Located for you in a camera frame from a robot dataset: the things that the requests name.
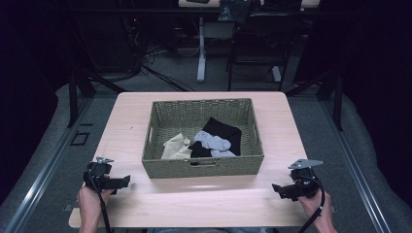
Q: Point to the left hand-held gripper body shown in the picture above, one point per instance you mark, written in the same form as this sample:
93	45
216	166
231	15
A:
98	176

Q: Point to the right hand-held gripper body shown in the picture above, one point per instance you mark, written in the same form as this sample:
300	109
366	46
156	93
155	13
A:
304	184

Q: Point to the person's right hand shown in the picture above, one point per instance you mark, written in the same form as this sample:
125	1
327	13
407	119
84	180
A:
315	205

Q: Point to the person's left hand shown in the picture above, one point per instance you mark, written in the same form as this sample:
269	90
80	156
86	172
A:
89	200

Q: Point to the cream sock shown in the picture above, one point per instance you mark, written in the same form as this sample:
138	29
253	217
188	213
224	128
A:
175	149

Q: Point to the green woven basket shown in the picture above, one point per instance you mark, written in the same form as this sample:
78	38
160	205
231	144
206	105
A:
168	119

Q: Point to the small black sock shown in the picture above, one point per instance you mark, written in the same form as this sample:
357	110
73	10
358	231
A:
197	151

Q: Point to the grey sock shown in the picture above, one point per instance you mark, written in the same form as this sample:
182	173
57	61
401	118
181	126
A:
213	142

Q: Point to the person's blue jeans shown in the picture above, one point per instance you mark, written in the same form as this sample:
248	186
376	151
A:
210	230

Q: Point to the black metal stand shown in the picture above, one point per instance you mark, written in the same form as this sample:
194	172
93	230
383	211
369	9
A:
73	97

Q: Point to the white desk foot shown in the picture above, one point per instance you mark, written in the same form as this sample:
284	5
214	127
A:
276	73

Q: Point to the black chair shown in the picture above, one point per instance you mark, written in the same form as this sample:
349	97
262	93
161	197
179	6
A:
259	48

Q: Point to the white desk leg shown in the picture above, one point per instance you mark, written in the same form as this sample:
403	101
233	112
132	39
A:
201	48

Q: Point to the dark bag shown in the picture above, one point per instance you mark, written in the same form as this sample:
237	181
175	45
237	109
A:
234	11

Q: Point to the metal floor rail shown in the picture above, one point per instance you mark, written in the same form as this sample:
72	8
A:
356	174
42	174

